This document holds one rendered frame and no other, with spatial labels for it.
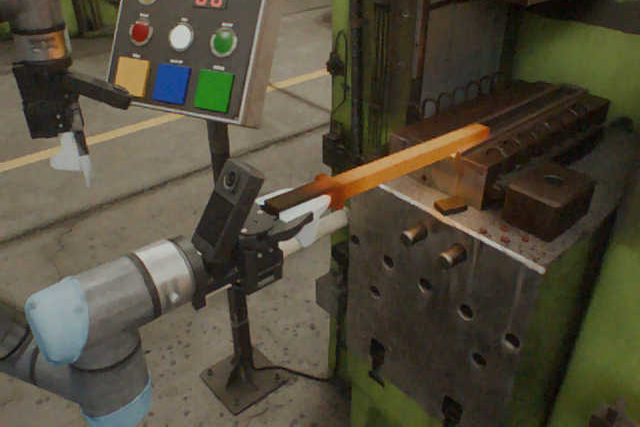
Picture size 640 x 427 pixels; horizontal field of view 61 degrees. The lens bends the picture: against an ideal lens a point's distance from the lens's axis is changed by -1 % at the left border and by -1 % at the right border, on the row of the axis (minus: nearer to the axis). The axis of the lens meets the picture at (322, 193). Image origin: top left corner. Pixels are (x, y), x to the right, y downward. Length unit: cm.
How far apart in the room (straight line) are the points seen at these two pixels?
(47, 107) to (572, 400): 106
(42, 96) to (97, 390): 50
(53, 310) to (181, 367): 135
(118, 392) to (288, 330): 136
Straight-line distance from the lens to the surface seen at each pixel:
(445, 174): 93
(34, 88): 96
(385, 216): 97
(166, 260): 59
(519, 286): 85
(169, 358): 194
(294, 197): 68
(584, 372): 116
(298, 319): 200
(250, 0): 111
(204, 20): 115
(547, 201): 84
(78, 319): 57
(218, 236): 61
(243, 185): 59
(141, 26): 123
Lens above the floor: 139
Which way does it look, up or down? 31 degrees down
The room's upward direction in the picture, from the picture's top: straight up
